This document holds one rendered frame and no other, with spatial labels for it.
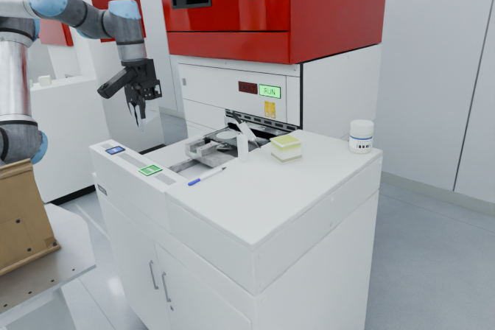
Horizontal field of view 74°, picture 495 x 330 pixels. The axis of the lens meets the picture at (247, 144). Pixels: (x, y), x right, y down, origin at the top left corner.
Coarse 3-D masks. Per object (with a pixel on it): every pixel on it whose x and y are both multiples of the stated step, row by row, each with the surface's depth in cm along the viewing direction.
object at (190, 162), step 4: (188, 160) 137; (192, 160) 137; (196, 160) 139; (176, 164) 133; (180, 164) 133; (184, 164) 135; (188, 164) 136; (192, 164) 138; (168, 168) 131; (172, 168) 131; (176, 168) 132; (180, 168) 134; (184, 168) 135
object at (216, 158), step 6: (186, 150) 139; (192, 156) 137; (198, 156) 134; (204, 156) 132; (210, 156) 132; (216, 156) 131; (222, 156) 131; (228, 156) 130; (204, 162) 132; (210, 162) 129; (216, 162) 126; (222, 162) 126
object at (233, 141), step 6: (234, 126) 158; (240, 132) 150; (258, 132) 149; (264, 132) 148; (216, 138) 144; (222, 138) 143; (228, 138) 143; (234, 138) 143; (258, 138) 141; (264, 138) 140; (234, 144) 136; (252, 144) 135; (264, 144) 135
